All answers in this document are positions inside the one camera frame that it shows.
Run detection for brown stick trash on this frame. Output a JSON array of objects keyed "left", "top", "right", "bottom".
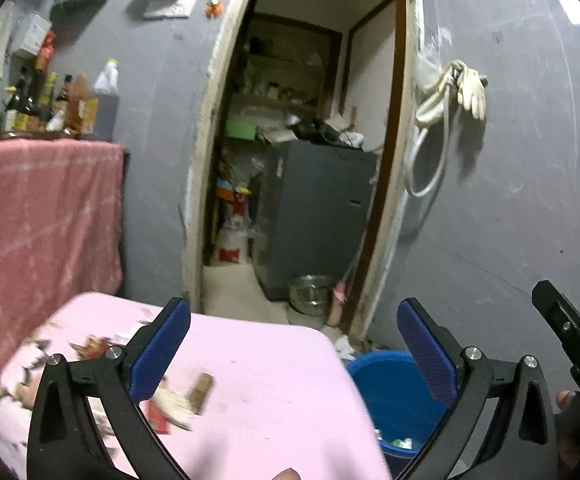
[{"left": 187, "top": 373, "right": 215, "bottom": 415}]

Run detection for person right hand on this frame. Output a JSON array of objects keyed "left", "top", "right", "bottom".
[{"left": 556, "top": 390, "right": 578, "bottom": 474}]

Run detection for blue plastic bucket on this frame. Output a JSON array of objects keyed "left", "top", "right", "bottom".
[{"left": 346, "top": 350, "right": 446, "bottom": 477}]

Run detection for pink floral table cloth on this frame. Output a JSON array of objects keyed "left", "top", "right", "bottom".
[{"left": 0, "top": 292, "right": 390, "bottom": 479}]

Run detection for red checked cloth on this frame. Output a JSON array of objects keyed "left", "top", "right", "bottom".
[{"left": 0, "top": 140, "right": 124, "bottom": 369}]

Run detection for white red sack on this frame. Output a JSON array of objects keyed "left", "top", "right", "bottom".
[{"left": 213, "top": 214, "right": 250, "bottom": 266}]

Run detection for steel pot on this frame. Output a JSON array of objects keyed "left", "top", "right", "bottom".
[{"left": 289, "top": 274, "right": 333, "bottom": 316}]

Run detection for grey cabinet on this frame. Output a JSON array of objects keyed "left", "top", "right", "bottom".
[{"left": 252, "top": 141, "right": 377, "bottom": 301}]

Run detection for dark soy sauce bottle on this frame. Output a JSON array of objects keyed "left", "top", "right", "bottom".
[{"left": 46, "top": 74, "right": 73, "bottom": 131}]

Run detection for white rubber gloves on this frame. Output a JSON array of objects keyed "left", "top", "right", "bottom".
[{"left": 415, "top": 60, "right": 488, "bottom": 128}]

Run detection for green box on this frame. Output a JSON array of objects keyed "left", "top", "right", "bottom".
[{"left": 225, "top": 119, "right": 256, "bottom": 141}]

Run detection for white hose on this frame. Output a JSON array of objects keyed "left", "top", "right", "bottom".
[{"left": 404, "top": 94, "right": 453, "bottom": 198}]

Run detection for white wall box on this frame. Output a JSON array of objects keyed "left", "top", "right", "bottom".
[{"left": 10, "top": 12, "right": 52, "bottom": 58}]

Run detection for wall power socket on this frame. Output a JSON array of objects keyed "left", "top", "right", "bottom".
[{"left": 142, "top": 0, "right": 197, "bottom": 20}]

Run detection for orange wall hook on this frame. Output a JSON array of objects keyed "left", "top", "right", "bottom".
[{"left": 205, "top": 0, "right": 224, "bottom": 18}]

